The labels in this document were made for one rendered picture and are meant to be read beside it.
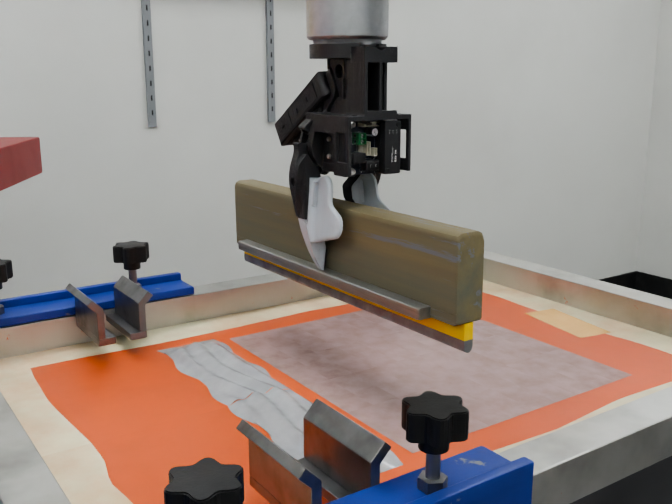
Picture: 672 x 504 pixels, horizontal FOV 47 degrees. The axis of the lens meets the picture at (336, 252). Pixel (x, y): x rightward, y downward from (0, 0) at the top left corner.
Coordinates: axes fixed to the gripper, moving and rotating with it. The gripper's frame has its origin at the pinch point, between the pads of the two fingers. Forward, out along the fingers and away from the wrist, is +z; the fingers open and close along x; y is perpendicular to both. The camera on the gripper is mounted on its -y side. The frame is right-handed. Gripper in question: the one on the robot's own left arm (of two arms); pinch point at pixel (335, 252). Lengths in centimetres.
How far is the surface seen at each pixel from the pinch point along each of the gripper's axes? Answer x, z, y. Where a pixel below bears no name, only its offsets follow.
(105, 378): -19.9, 13.4, -13.5
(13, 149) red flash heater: -5, -1, -121
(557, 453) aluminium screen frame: 0.9, 10.1, 27.9
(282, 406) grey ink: -8.5, 13.1, 3.5
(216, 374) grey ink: -10.2, 13.1, -7.2
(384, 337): 11.7, 13.5, -7.0
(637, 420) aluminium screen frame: 10.6, 10.2, 27.9
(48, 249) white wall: 19, 40, -200
